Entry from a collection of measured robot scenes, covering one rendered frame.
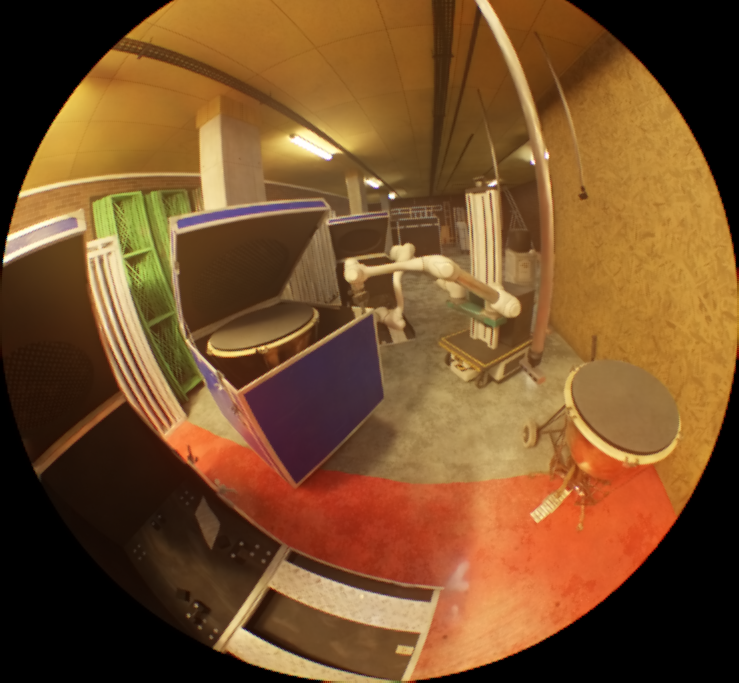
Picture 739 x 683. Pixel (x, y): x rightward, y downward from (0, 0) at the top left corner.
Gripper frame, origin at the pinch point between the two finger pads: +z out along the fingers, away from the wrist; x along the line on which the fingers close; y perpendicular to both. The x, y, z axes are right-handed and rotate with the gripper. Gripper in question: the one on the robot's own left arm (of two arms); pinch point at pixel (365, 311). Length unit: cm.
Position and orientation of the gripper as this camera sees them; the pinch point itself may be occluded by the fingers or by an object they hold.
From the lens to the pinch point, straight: 167.1
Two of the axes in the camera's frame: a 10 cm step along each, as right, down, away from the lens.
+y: 7.7, -0.6, -6.3
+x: 5.8, -3.6, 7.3
